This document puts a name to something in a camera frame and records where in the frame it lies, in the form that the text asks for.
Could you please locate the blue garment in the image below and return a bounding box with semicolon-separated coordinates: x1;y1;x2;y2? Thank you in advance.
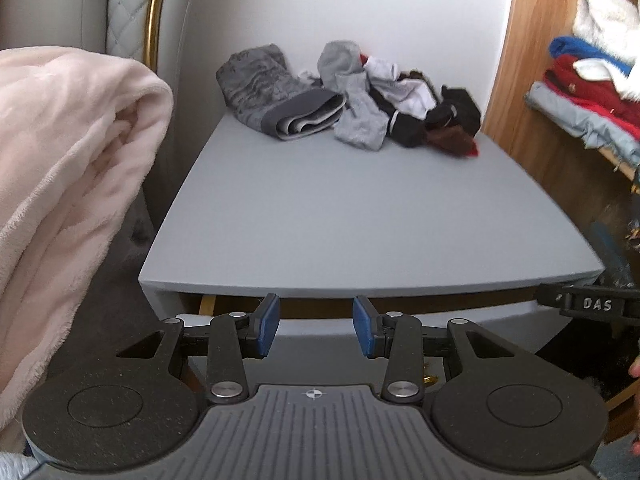
548;36;633;77

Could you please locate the small white garment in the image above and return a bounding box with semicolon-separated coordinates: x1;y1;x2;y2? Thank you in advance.
572;58;632;82

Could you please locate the dark cluttered pile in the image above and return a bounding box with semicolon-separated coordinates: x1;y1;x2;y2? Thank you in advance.
585;217;640;288

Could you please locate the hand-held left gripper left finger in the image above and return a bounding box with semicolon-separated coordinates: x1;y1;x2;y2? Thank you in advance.
116;294;281;405

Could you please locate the grey patterned underwear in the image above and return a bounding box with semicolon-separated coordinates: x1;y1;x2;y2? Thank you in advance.
216;44;347;142

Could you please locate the upholstered bed with gold trim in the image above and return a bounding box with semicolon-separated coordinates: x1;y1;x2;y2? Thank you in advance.
0;0;201;411

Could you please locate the pale blue cloth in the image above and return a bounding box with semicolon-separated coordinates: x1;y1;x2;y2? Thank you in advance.
0;452;40;480

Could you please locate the grey nightstand drawer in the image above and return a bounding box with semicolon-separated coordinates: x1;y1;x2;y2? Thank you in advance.
172;292;548;386

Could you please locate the plain black sock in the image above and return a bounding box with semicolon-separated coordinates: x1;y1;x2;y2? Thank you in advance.
439;86;482;136

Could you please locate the grey nightstand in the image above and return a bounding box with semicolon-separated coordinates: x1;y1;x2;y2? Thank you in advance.
137;110;606;361

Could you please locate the pile of folded clothes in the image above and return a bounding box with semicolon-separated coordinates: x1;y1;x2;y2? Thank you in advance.
525;81;640;171

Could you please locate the red folded garment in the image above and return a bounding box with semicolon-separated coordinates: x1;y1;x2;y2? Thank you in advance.
542;55;640;133

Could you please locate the pink fleece blanket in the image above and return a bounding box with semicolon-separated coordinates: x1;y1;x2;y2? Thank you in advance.
0;47;176;436

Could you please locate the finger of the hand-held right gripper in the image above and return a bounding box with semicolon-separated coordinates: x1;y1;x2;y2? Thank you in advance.
539;284;566;308

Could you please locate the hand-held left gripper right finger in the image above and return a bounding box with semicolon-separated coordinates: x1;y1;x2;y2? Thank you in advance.
352;296;536;403

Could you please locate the brown sock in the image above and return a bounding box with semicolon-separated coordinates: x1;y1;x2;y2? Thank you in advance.
425;125;474;157

